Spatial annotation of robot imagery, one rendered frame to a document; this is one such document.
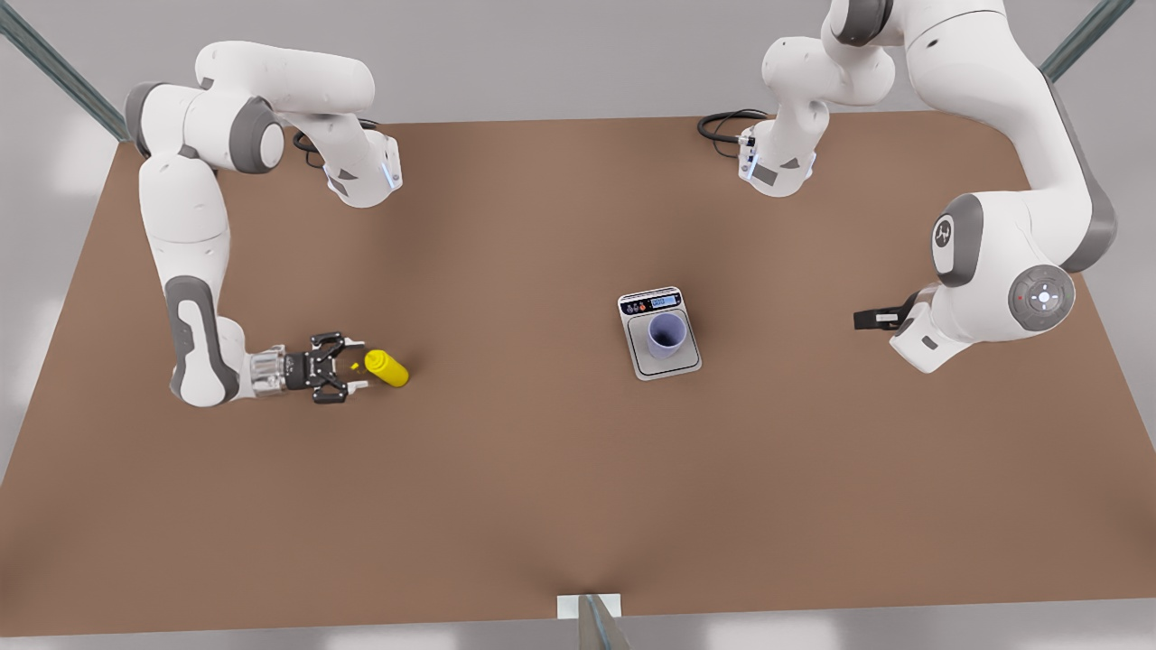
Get yellow sauce bottle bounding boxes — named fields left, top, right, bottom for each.
left=350, top=348, right=410, bottom=389

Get lavender plastic cup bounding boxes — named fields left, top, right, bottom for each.
left=647, top=312, right=686, bottom=361

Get silver digital kitchen scale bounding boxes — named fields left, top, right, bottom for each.
left=618, top=286, right=704, bottom=382

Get black cable loop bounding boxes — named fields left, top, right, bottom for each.
left=697, top=109, right=771, bottom=162
left=292, top=117, right=381, bottom=171

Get white post foot plate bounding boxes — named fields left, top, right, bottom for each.
left=557, top=594, right=623, bottom=620

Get silver frame post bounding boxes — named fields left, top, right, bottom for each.
left=1039, top=0, right=1137, bottom=84
left=578, top=594, right=635, bottom=650
left=0, top=0, right=133, bottom=144

